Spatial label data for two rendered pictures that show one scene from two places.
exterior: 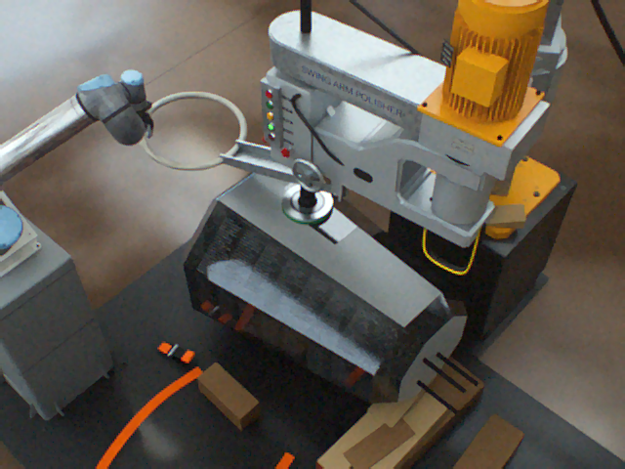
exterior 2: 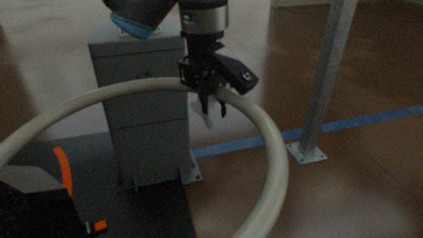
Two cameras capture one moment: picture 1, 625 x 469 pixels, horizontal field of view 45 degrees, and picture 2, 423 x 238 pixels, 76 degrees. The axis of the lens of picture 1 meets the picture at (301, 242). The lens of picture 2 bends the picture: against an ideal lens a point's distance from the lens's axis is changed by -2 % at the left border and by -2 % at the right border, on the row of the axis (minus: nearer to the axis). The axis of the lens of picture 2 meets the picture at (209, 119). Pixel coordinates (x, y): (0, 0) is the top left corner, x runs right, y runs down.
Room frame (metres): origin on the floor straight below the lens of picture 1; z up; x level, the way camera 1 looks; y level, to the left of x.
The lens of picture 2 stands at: (2.85, 0.26, 1.21)
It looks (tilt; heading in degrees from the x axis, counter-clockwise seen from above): 34 degrees down; 121
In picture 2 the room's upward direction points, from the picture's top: straight up
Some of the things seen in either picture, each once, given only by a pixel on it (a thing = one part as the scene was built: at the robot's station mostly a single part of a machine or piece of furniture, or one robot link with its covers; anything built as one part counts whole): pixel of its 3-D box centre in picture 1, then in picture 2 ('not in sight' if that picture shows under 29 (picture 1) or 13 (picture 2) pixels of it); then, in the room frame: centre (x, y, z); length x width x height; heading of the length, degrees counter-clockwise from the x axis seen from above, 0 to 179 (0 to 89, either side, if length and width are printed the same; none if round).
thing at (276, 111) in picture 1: (272, 113); not in sight; (2.13, 0.10, 1.37); 0.08 x 0.03 x 0.28; 52
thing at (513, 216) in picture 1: (499, 214); not in sight; (2.12, -0.84, 0.80); 0.20 x 0.10 x 0.05; 84
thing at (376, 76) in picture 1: (392, 87); not in sight; (1.96, -0.30, 1.62); 0.96 x 0.25 x 0.17; 52
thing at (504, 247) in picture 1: (472, 237); not in sight; (2.36, -0.83, 0.37); 0.66 x 0.66 x 0.74; 46
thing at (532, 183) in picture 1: (485, 181); not in sight; (2.36, -0.83, 0.76); 0.49 x 0.49 x 0.05; 46
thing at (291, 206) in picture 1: (308, 201); not in sight; (2.18, -0.03, 0.84); 0.21 x 0.21 x 0.01
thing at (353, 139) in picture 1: (393, 164); not in sight; (1.93, -0.33, 1.30); 0.74 x 0.23 x 0.49; 52
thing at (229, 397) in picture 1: (229, 396); not in sight; (1.68, 0.35, 0.07); 0.30 x 0.12 x 0.12; 44
